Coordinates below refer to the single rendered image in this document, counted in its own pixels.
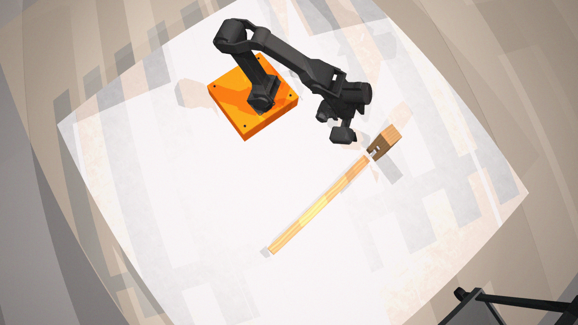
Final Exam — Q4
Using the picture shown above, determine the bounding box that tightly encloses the wooden side rail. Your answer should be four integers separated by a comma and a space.
267, 153, 372, 255

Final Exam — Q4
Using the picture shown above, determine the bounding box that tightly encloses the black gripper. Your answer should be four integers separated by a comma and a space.
327, 103, 365, 145

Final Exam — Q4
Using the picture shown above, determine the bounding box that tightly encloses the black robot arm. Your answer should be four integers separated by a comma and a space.
213, 18, 373, 123

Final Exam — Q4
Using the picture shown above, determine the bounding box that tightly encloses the wooden post with slot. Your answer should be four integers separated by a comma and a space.
366, 124, 402, 161

